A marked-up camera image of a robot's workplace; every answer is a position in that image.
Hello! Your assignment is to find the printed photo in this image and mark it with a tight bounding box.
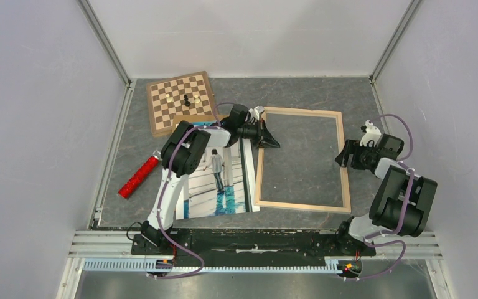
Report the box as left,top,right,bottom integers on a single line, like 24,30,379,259
175,138,260,220

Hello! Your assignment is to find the brown cardboard backing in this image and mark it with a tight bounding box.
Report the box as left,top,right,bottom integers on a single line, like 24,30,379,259
171,115,217,132

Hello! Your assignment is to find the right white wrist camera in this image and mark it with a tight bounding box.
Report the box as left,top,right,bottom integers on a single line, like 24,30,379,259
359,120,382,148

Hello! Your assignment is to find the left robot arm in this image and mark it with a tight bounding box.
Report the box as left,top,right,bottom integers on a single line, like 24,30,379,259
141,104,280,254

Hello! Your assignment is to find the wooden chessboard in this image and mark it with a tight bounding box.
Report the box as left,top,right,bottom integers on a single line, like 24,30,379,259
146,71,215,137

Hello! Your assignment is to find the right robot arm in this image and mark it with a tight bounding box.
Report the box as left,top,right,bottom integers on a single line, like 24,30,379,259
334,134,438,254

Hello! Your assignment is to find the red toy microphone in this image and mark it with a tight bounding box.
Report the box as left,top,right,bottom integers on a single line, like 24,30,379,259
118,150,161,199

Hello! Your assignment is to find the black chess piece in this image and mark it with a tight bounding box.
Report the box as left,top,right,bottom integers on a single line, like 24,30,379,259
183,94,191,107

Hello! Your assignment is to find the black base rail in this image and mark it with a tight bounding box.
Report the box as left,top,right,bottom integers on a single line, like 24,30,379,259
131,227,376,257

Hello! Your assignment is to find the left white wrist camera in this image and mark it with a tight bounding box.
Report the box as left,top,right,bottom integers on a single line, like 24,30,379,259
248,106,265,123

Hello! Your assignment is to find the wooden picture frame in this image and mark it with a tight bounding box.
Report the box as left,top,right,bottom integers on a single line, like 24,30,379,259
254,107,352,214

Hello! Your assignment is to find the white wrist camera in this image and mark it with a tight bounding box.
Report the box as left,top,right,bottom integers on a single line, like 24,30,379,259
248,106,265,123
359,120,382,148

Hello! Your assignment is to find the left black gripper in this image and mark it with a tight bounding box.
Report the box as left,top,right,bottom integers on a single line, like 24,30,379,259
238,118,280,150

